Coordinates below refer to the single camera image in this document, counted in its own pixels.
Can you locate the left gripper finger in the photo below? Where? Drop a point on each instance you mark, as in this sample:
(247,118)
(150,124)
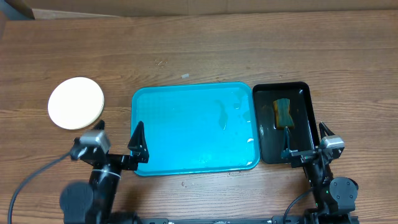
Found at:
(137,144)
(99,125)

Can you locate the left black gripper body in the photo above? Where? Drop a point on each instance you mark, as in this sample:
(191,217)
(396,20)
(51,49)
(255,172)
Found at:
(122,163)

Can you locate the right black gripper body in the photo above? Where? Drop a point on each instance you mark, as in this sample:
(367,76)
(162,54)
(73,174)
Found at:
(306,153)

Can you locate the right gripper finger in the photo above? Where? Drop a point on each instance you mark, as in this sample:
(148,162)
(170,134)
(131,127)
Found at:
(324,130)
(287,141)

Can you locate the green yellow sponge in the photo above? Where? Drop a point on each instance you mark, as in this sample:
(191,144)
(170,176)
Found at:
(282,114)

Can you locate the white plate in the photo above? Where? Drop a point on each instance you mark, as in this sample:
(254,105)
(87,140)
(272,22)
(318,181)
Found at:
(76,103)

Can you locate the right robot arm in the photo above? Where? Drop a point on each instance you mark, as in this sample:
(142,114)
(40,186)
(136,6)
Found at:
(334,196)

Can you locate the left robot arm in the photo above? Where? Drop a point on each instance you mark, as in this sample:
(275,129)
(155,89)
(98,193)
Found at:
(92,201)

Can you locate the black rectangular tray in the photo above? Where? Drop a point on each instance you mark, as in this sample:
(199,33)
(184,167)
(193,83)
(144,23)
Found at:
(304,136)

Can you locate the teal plastic tray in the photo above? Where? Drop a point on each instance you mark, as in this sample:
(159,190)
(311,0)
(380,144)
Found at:
(197,128)

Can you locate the cardboard panel at back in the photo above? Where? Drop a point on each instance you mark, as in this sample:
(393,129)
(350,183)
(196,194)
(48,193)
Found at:
(205,7)

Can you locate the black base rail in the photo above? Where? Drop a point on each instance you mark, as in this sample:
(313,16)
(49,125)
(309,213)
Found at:
(279,219)

